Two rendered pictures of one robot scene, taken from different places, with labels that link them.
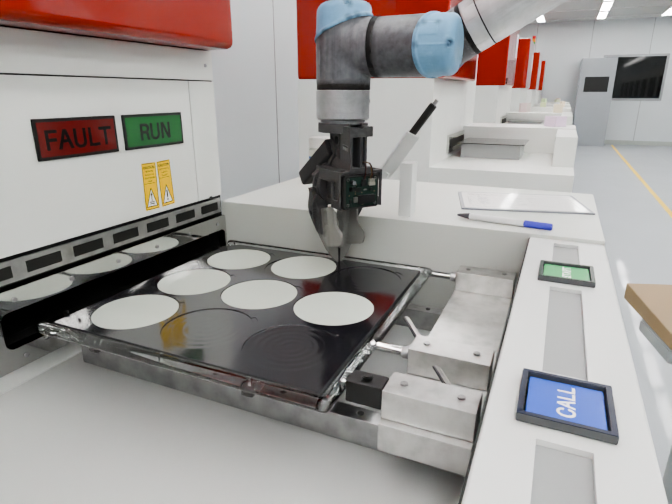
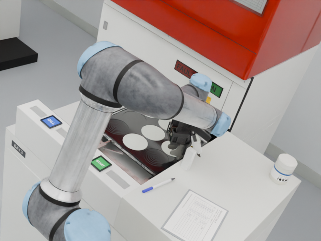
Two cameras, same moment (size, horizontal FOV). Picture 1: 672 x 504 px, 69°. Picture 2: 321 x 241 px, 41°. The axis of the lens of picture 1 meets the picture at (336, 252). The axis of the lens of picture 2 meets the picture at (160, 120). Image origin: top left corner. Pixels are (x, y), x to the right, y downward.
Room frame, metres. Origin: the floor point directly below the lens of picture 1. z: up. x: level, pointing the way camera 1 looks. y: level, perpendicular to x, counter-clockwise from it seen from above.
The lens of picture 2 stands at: (0.78, -1.28, 1.92)
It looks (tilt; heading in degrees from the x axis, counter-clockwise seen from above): 34 degrees down; 97
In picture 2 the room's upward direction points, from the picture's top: 17 degrees clockwise
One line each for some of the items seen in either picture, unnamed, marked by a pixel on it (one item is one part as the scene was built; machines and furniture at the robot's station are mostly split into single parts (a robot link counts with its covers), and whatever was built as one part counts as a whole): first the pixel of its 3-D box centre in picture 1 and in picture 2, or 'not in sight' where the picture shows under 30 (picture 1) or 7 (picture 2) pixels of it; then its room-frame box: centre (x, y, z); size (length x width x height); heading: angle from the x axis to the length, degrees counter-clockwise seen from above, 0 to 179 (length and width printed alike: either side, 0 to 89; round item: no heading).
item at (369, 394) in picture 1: (367, 387); not in sight; (0.39, -0.03, 0.90); 0.04 x 0.02 x 0.03; 66
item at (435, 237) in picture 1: (411, 234); (214, 202); (0.91, -0.15, 0.89); 0.62 x 0.35 x 0.14; 66
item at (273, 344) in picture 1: (259, 295); (153, 133); (0.60, 0.10, 0.90); 0.34 x 0.34 x 0.01; 66
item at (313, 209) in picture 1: (324, 204); not in sight; (0.72, 0.02, 0.99); 0.05 x 0.02 x 0.09; 119
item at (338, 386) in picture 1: (389, 320); (122, 148); (0.52, -0.06, 0.90); 0.38 x 0.01 x 0.01; 156
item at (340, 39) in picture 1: (345, 47); (197, 91); (0.72, -0.01, 1.21); 0.09 x 0.08 x 0.11; 65
